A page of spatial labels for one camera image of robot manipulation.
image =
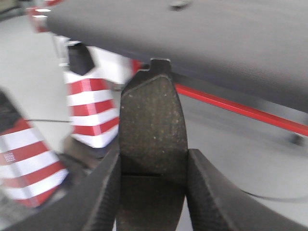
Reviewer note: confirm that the brake pad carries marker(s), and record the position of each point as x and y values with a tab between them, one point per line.
154	151

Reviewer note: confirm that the red white traffic cone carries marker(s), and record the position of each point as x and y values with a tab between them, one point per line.
94	117

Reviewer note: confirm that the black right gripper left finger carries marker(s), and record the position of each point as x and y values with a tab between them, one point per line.
86	201

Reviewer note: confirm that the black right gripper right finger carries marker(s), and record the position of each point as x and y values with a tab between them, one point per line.
216	204

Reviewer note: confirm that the red metal cart frame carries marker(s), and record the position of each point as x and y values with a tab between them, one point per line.
294	127

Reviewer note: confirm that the dark conveyor belt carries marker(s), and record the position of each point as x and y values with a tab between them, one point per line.
259	47

